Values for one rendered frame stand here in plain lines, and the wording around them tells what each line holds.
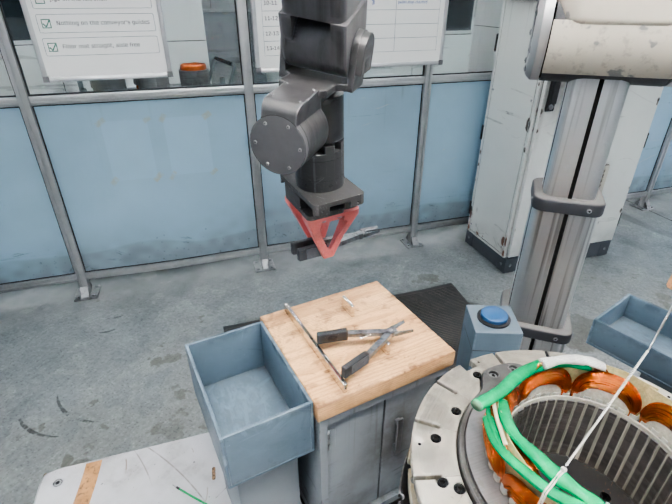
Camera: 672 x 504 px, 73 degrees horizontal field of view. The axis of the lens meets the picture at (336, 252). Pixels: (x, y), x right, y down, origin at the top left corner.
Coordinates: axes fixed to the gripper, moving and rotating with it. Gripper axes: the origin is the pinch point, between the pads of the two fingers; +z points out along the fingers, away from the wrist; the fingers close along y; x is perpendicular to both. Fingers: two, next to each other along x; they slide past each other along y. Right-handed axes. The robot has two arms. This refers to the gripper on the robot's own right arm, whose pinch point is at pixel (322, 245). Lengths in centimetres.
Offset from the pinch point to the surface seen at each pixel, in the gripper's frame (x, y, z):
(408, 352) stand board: 5.9, 12.2, 11.4
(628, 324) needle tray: 42.2, 19.7, 16.8
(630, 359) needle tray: 34.1, 24.9, 15.2
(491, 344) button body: 21.5, 12.2, 17.6
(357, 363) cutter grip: -2.2, 13.1, 8.2
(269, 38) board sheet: 61, -181, 6
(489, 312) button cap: 23.4, 9.1, 14.5
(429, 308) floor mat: 106, -95, 130
